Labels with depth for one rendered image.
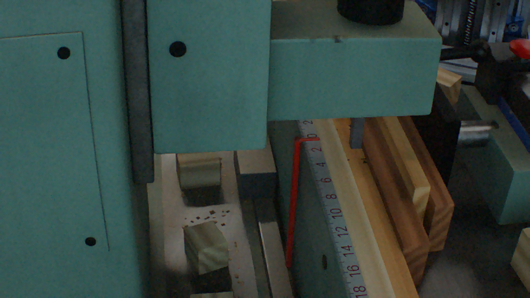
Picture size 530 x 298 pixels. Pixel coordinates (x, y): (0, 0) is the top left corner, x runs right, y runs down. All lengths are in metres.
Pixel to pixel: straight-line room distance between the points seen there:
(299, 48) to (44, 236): 0.22
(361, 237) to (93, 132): 0.21
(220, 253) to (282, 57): 0.24
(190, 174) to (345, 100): 0.29
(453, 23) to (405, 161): 0.77
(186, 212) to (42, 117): 0.35
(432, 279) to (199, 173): 0.32
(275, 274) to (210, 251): 0.06
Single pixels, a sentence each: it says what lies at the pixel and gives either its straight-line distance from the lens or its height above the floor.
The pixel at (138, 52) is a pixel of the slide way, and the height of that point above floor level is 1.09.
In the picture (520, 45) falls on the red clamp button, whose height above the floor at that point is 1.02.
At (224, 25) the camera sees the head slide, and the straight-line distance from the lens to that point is 0.45.
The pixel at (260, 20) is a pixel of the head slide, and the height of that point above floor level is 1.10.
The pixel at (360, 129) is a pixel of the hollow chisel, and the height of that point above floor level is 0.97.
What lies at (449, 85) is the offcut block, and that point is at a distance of 0.76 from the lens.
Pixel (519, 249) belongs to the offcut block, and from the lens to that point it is 0.59.
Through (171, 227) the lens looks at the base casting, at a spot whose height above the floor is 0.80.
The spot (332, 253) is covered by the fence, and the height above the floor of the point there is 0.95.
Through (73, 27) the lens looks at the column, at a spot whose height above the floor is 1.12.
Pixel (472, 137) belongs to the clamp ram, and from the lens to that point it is 0.64.
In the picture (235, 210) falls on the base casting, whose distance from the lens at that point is 0.76.
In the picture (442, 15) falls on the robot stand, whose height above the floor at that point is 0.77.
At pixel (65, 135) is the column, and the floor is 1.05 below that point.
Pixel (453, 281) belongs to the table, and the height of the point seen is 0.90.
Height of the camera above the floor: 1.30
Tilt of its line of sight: 36 degrees down
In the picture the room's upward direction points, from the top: 2 degrees clockwise
